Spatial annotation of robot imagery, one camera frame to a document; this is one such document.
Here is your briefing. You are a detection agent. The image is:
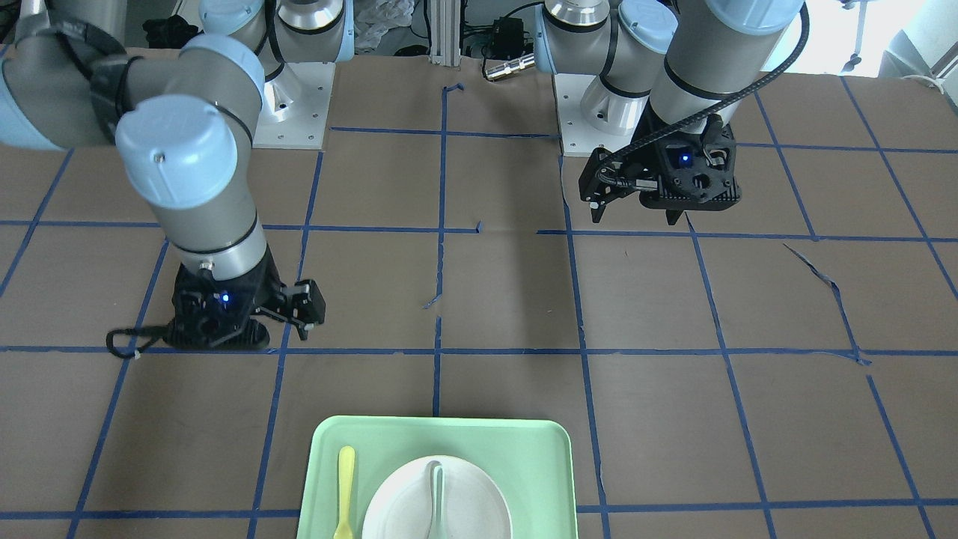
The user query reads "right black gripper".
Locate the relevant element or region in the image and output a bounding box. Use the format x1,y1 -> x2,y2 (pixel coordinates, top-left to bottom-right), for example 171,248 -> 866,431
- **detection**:
163,249 -> 326,350

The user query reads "aluminium frame post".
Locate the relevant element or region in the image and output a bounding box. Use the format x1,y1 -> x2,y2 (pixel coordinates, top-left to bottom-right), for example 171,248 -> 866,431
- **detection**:
424,1 -> 464,70

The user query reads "yellow plastic fork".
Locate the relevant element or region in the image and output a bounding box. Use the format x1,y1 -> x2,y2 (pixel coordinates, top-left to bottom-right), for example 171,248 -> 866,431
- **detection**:
332,445 -> 356,539

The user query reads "white round plate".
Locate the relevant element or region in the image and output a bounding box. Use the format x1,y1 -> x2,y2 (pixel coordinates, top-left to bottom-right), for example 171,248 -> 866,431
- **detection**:
361,456 -> 513,538

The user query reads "light green tray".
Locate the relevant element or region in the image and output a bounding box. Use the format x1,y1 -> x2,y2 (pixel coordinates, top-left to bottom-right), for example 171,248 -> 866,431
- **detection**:
297,415 -> 578,538

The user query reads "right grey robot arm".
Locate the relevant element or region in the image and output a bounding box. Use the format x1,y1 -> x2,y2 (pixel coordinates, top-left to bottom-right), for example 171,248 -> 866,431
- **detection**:
1,1 -> 355,358

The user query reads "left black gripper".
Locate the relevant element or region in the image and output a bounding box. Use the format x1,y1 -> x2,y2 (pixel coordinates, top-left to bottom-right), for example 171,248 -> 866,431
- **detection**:
579,113 -> 742,226

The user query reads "black power adapter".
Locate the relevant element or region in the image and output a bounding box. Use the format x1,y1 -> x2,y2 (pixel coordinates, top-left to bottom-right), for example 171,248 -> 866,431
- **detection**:
489,16 -> 525,59

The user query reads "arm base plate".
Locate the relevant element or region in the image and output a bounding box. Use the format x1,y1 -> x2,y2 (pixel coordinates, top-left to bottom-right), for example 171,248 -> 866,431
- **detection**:
554,74 -> 649,157
253,62 -> 336,150

